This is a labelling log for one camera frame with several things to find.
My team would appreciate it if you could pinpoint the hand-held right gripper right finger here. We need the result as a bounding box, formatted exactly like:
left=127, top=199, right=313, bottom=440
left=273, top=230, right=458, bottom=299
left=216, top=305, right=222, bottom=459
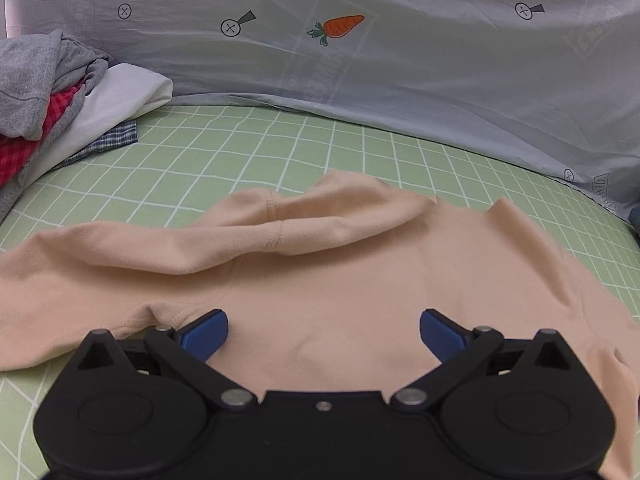
left=390, top=308, right=577, bottom=414

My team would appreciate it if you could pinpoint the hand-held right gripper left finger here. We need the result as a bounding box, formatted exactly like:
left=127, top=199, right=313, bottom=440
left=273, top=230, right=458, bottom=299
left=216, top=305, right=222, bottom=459
left=75, top=309, right=259, bottom=410

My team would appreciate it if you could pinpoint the peach long-sleeve top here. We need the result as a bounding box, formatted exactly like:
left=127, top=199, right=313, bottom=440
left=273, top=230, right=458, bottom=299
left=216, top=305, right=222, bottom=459
left=0, top=169, right=640, bottom=480

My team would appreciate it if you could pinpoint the green checked bed sheet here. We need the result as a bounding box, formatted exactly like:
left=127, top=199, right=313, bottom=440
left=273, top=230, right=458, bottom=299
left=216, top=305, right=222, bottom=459
left=0, top=105, right=640, bottom=480

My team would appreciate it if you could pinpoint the blue plaid cloth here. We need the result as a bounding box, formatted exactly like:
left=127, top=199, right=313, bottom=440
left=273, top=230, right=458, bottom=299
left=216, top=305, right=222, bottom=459
left=54, top=120, right=139, bottom=170

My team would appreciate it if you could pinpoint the white folded cloth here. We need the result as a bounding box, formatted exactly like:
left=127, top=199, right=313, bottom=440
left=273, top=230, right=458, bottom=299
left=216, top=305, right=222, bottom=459
left=19, top=62, right=174, bottom=187

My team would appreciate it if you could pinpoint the red checked cloth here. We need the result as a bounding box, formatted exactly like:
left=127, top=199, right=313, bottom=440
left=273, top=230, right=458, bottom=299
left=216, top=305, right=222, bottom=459
left=0, top=84, right=87, bottom=187

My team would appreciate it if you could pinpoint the grey carrot-print quilt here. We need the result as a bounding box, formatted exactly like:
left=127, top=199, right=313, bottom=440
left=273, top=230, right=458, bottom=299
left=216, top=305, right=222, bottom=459
left=0, top=0, right=640, bottom=226

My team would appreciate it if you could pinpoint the grey hooded sweatshirt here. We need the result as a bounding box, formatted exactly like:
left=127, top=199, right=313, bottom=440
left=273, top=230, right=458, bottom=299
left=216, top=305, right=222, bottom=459
left=0, top=29, right=113, bottom=142

